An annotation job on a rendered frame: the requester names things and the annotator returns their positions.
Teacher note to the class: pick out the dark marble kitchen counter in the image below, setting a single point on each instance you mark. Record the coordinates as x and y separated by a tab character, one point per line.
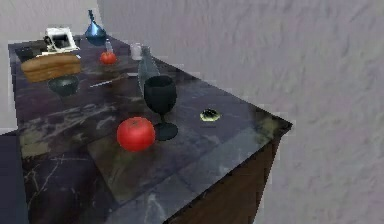
83	173

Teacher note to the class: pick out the blue glass vase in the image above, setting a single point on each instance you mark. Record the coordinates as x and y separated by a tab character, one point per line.
95	33

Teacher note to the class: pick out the silver butter knife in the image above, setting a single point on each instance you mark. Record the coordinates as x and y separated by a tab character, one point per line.
108	81

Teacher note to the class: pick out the black pan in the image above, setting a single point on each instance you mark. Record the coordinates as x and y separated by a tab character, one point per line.
26	53

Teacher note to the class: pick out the small red tomato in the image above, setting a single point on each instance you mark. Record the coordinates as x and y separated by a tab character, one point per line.
108	58

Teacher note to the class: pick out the dark wineglass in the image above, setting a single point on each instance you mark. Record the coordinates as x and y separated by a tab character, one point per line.
160	96

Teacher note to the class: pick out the yellow-green sponge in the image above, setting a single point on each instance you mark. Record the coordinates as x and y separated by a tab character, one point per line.
210	115

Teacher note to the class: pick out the clear glass bottle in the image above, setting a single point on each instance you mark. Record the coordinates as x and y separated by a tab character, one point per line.
146	68

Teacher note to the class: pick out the dark green bowl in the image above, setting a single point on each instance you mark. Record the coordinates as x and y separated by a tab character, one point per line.
63	85

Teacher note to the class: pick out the large red tomato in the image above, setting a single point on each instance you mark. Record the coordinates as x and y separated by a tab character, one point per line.
135	134

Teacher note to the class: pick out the brown bread loaf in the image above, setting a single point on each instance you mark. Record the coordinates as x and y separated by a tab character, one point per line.
50	67

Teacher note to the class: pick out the white cup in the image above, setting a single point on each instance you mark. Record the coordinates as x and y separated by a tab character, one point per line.
136	51

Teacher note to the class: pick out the small grey pepper shaker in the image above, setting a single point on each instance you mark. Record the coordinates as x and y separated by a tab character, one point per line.
108	46

